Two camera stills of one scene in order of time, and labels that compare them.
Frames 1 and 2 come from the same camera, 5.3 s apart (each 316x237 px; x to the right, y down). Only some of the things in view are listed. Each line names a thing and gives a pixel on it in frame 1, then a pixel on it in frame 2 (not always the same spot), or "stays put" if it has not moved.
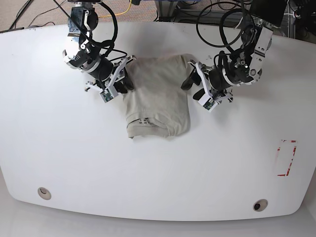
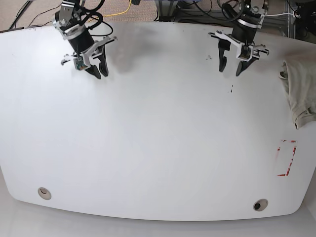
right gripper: x=217 y=86 to x=245 y=52
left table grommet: x=44 y=193 stays put
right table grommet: x=260 y=205 stays put
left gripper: x=119 y=72 to x=98 y=49
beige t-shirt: x=156 y=103 to x=299 y=75
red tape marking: x=291 y=162 stays put
